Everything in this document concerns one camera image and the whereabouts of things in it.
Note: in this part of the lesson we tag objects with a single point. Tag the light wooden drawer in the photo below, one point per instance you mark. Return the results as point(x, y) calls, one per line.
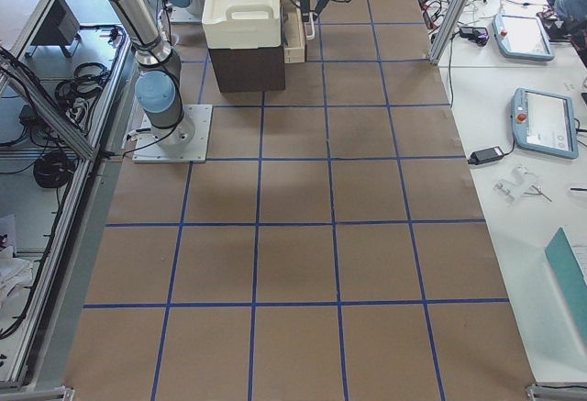
point(293, 35)

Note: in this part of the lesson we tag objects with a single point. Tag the white foam tray box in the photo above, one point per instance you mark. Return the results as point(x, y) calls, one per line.
point(242, 24)

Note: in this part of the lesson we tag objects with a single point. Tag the far blue teach pendant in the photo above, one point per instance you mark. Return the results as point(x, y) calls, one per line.
point(522, 38)

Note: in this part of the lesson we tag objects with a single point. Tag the blue teach pendant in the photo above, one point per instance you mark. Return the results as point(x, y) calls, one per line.
point(544, 122)
point(522, 38)

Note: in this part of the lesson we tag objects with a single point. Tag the black adapter on desk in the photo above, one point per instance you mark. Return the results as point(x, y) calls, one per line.
point(487, 155)

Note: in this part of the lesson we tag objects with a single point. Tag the near blue teach pendant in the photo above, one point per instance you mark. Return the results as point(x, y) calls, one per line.
point(544, 122)

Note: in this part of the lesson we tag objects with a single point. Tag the teal folder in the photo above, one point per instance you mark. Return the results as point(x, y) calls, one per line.
point(565, 265)

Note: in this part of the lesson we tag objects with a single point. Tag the white drawer handle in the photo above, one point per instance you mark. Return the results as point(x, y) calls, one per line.
point(310, 28)

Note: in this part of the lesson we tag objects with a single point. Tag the right side frame post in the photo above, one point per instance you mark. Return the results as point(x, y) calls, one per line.
point(446, 29)

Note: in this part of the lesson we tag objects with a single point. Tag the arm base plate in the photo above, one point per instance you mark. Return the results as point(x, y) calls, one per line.
point(187, 143)

